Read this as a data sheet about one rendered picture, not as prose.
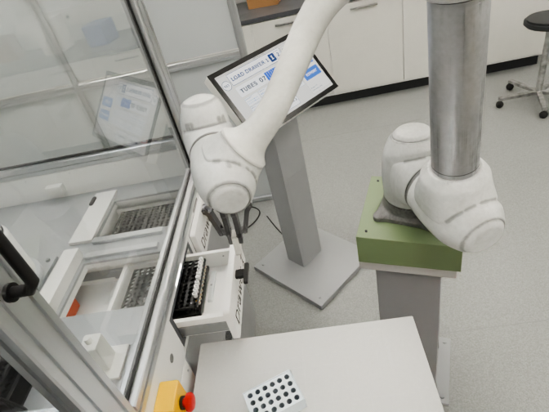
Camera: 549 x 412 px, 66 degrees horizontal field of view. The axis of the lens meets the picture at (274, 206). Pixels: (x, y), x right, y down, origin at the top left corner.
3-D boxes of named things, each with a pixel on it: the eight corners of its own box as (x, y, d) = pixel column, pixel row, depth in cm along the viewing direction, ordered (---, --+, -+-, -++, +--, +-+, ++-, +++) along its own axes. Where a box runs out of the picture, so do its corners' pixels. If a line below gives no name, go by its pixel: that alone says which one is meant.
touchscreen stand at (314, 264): (372, 256, 233) (357, 79, 172) (322, 310, 211) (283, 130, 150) (305, 225, 265) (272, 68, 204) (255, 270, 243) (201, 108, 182)
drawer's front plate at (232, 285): (245, 259, 131) (236, 233, 125) (240, 338, 108) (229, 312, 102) (240, 260, 131) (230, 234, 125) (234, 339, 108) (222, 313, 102)
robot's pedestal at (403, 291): (450, 340, 184) (461, 205, 139) (448, 406, 163) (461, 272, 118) (381, 329, 196) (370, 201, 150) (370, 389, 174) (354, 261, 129)
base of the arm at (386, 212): (449, 184, 132) (451, 169, 128) (435, 232, 118) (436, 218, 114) (391, 176, 140) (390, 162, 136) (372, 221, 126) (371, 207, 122)
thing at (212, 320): (238, 260, 129) (233, 246, 126) (232, 330, 109) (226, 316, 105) (117, 279, 134) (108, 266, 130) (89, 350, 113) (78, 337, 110)
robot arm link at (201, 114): (189, 155, 98) (196, 186, 88) (169, 93, 88) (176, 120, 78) (233, 143, 99) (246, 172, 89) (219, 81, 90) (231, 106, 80)
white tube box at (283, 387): (292, 377, 103) (289, 369, 101) (307, 406, 97) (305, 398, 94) (246, 400, 101) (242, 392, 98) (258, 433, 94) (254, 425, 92)
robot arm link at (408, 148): (420, 168, 131) (423, 105, 117) (456, 203, 117) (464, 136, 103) (372, 185, 129) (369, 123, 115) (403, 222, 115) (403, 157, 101)
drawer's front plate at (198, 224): (214, 205, 158) (206, 181, 151) (205, 260, 135) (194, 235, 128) (210, 206, 158) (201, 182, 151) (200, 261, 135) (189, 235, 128)
